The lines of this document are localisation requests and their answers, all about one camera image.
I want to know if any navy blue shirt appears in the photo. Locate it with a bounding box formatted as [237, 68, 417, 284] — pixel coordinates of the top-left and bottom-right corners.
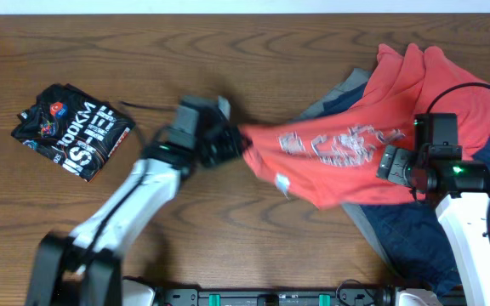
[312, 82, 490, 298]

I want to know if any grey shirt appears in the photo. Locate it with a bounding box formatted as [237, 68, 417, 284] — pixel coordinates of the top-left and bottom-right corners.
[292, 68, 401, 276]

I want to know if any orange red soccer t-shirt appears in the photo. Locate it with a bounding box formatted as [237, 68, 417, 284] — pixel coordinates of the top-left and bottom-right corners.
[240, 43, 490, 208]

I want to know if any black printed folded shirt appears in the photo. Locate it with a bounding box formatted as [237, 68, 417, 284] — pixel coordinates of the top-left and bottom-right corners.
[11, 83, 135, 182]

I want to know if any left black cable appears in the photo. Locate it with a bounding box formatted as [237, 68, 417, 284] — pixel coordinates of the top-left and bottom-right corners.
[70, 99, 178, 273]

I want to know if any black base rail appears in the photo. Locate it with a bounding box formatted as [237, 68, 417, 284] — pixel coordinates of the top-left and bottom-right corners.
[153, 286, 396, 306]

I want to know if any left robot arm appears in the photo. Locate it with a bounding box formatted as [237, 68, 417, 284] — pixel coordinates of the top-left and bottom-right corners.
[26, 105, 241, 306]

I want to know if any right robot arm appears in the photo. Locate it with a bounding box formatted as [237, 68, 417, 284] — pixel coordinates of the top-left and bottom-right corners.
[377, 144, 490, 305]

